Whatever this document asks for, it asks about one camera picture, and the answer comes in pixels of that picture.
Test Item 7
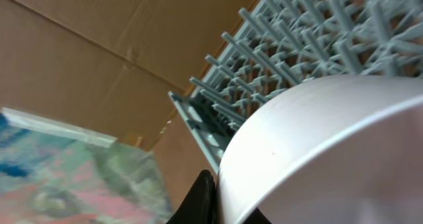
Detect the white round bowl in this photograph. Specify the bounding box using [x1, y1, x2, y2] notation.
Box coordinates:
[217, 75, 422, 223]

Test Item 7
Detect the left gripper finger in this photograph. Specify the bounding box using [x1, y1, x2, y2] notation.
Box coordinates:
[167, 170, 216, 224]

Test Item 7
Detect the brown cardboard panel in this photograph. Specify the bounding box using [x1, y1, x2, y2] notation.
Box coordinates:
[0, 0, 262, 152]

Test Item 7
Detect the grey plastic dishwasher rack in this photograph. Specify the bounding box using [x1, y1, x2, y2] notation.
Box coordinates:
[169, 0, 422, 171]

